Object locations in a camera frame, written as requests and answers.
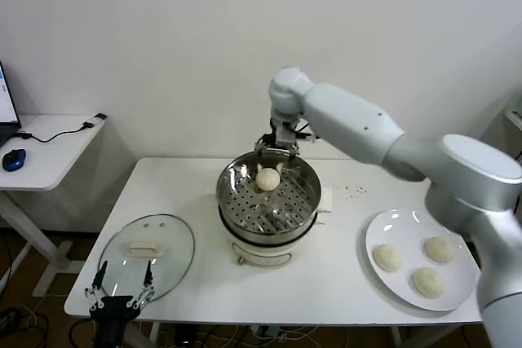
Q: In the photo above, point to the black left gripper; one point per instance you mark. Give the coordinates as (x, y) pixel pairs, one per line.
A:
(112, 315)

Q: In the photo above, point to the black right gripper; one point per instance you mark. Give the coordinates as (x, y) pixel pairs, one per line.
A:
(273, 136)

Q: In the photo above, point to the white steamed baozi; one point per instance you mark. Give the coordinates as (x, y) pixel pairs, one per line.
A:
(439, 249)
(267, 179)
(388, 257)
(427, 282)

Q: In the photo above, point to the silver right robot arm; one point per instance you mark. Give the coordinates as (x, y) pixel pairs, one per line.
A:
(346, 115)

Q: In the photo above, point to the stainless steel steamer basket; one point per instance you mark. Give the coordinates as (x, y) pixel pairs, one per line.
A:
(293, 201)

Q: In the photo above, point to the white table leg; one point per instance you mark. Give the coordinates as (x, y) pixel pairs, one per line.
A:
(153, 336)
(396, 337)

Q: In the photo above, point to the black box on floor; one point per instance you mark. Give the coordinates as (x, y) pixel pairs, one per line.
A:
(185, 335)

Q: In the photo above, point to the cream electric cooker base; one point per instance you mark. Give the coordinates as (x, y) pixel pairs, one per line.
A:
(261, 252)

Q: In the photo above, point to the white round plate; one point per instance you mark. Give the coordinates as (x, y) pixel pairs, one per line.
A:
(391, 234)

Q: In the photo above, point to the white side desk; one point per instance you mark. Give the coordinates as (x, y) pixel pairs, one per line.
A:
(49, 160)

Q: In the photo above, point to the white power strip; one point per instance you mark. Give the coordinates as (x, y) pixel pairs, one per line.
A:
(267, 331)

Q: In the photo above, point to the blue computer mouse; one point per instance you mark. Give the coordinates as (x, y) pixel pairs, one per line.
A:
(13, 159)

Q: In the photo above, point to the computer monitor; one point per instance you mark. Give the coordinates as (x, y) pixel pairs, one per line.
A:
(6, 103)

